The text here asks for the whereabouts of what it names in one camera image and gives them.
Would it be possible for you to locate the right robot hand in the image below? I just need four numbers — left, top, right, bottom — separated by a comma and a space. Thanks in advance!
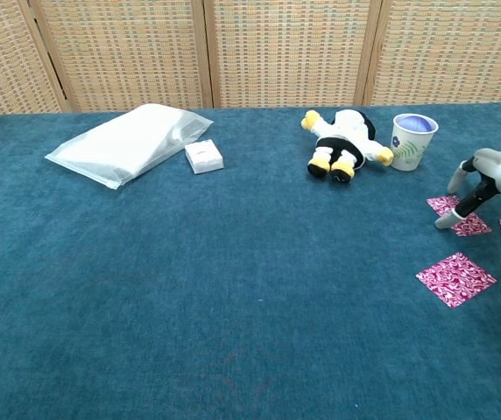
434, 147, 501, 229

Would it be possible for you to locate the floral paper cup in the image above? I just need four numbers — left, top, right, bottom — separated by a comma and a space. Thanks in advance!
389, 113, 440, 172

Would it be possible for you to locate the black and white plush doll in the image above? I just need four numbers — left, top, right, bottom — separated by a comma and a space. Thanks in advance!
300, 108, 395, 184

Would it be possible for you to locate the woven wooden folding screen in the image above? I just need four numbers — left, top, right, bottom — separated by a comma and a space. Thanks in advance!
0, 0, 501, 118

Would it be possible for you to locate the teal table cloth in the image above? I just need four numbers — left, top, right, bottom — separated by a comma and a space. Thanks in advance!
0, 101, 501, 420

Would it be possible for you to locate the small white box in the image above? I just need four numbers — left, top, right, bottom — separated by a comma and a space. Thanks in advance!
184, 138, 225, 175

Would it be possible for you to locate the white plastic bag package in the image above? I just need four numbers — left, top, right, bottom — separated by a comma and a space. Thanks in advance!
44, 103, 215, 190

